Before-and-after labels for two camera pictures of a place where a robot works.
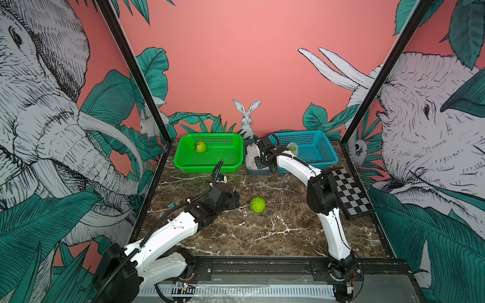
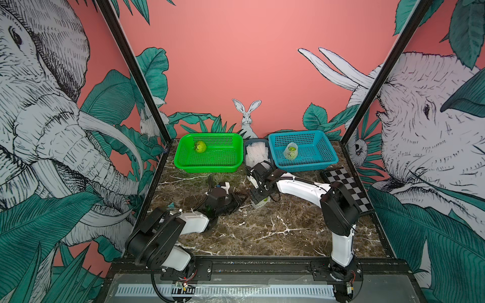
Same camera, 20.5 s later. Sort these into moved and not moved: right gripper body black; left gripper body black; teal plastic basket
Moved: right gripper body black
Not moved: teal plastic basket; left gripper body black
